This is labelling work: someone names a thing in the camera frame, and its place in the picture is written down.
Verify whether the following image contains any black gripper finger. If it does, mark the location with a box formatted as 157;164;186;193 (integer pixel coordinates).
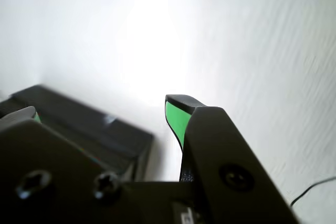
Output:
0;105;137;224
165;94;301;224

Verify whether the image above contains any black box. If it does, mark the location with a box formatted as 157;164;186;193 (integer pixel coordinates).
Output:
0;84;155;183

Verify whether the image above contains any black cable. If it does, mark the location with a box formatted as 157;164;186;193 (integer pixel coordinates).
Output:
289;176;336;207

